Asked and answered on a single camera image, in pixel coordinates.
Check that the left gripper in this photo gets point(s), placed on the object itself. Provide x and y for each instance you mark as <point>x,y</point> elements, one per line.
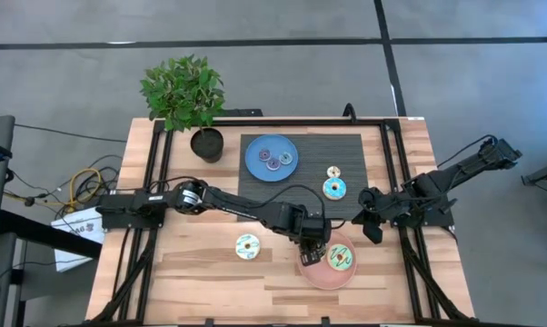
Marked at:
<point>313,231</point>

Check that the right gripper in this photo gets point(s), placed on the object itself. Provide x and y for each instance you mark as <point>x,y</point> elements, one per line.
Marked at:
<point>377,204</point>

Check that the large green drizzled donut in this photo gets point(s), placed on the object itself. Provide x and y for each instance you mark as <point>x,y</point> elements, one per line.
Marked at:
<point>340,265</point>

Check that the large blue iced donut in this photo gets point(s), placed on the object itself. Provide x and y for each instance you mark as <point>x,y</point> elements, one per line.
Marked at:
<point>334,195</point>

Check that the small cream iced donut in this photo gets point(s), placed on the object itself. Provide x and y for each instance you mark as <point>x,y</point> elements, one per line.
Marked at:
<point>329,172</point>

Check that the small teal iced donut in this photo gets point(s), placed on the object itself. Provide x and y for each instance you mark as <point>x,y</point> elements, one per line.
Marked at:
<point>285,162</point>

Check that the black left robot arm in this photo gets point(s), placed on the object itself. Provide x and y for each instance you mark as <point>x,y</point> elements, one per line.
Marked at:
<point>237,206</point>

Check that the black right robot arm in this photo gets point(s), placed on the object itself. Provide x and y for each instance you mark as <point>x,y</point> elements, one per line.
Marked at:
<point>460,175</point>

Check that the pink plate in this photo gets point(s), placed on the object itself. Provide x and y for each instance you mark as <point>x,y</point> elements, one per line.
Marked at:
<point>323,279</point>

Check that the large white iced donut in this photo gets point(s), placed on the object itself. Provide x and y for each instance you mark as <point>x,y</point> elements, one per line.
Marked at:
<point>247,238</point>

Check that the dark grey woven placemat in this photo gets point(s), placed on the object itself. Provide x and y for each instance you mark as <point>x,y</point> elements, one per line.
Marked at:
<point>319,150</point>

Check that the blue plate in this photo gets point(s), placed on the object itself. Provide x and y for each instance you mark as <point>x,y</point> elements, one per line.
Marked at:
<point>255,170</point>

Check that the black power strip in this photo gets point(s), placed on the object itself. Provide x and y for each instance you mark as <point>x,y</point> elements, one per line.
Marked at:
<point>246,112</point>

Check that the grey stand base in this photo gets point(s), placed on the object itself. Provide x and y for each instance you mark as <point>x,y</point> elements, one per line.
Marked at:
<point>546,175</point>

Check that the green potted plant black pot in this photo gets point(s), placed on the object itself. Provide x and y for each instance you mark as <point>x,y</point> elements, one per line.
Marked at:
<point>182,91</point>

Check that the white printed cardboard box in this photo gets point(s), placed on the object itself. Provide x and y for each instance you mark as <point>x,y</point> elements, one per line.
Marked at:
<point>73,254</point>

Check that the black floor beam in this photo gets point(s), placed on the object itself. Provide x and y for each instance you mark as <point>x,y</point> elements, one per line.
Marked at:
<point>51,236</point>

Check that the black aluminium table frame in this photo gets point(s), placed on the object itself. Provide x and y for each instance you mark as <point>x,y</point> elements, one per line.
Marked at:
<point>301,122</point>

